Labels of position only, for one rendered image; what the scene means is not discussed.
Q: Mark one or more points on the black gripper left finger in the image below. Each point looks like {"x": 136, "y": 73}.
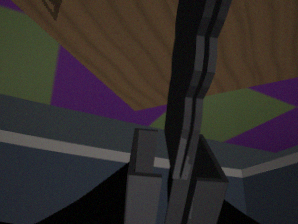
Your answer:
{"x": 104, "y": 204}

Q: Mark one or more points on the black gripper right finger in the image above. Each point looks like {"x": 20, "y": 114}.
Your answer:
{"x": 229, "y": 214}

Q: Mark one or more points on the brown wooden board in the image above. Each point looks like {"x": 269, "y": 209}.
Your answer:
{"x": 128, "y": 44}

